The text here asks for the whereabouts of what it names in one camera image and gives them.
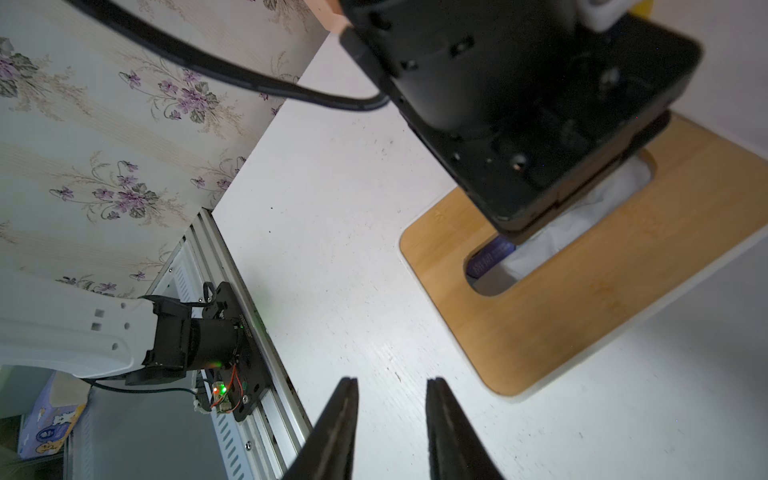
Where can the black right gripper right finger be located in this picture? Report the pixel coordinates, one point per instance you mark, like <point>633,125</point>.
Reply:
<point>455,450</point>

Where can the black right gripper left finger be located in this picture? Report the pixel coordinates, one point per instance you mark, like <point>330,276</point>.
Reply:
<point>328,452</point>

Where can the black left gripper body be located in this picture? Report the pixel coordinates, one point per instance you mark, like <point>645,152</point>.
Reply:
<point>525,107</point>

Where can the blue tissue paper pack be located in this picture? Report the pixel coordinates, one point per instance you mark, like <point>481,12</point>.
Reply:
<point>501,263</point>

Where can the white tissue box lid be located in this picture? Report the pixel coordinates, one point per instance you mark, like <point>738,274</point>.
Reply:
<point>706,196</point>

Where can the blue tissue pack on floor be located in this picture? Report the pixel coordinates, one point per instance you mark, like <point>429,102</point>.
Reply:
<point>53,417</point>

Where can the beige plastic desk organizer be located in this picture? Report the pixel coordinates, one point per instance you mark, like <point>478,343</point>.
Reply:
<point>330,15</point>

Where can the aluminium rail frame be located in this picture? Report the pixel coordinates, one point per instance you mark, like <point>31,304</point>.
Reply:
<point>170,431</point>

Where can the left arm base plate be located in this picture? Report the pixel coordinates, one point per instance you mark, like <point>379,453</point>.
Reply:
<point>230,355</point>

